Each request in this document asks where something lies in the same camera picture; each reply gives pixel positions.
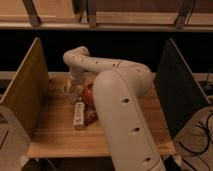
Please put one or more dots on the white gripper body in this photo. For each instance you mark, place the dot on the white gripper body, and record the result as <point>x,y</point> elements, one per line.
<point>76,76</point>

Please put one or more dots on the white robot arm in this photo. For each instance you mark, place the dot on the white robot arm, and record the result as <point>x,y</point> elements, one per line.
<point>117,87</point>

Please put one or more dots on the white remote control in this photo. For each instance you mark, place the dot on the white remote control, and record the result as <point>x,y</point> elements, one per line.
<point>79,120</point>

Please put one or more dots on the left wooden side panel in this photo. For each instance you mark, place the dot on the left wooden side panel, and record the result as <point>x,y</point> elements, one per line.
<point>22,101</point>

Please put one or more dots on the right dark side panel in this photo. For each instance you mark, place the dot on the right dark side panel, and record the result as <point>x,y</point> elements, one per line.
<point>179,92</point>

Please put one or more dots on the wooden shelf rail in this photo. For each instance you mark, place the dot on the wooden shelf rail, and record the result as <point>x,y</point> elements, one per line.
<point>108,15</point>

